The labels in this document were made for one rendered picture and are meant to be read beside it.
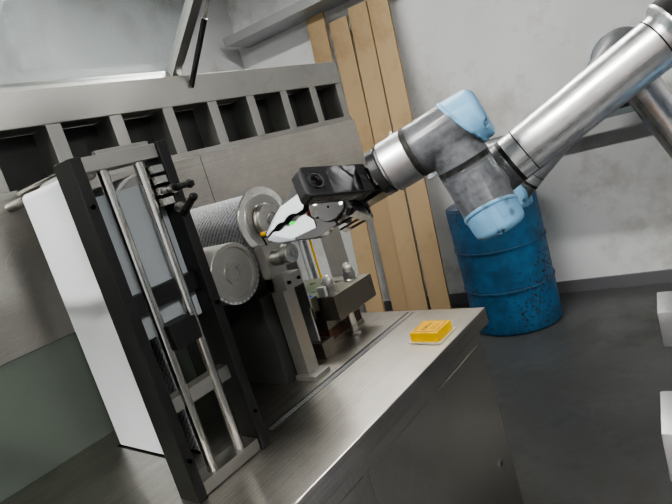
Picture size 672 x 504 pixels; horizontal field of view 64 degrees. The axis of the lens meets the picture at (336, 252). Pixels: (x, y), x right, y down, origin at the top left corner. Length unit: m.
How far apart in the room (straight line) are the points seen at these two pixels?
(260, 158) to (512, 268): 1.98
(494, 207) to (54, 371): 0.94
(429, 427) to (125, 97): 1.03
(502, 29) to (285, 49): 1.62
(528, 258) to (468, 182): 2.59
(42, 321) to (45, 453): 0.26
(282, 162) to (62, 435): 0.96
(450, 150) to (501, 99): 3.06
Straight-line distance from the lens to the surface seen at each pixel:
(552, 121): 0.86
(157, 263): 0.89
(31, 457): 1.29
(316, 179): 0.71
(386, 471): 1.05
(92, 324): 1.12
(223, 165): 1.57
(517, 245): 3.27
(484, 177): 0.74
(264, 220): 1.14
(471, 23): 3.83
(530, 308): 3.38
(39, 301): 1.27
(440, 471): 1.21
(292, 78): 1.88
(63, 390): 1.30
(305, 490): 0.85
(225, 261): 1.10
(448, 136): 0.73
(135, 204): 0.89
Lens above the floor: 1.35
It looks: 10 degrees down
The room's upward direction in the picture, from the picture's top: 17 degrees counter-clockwise
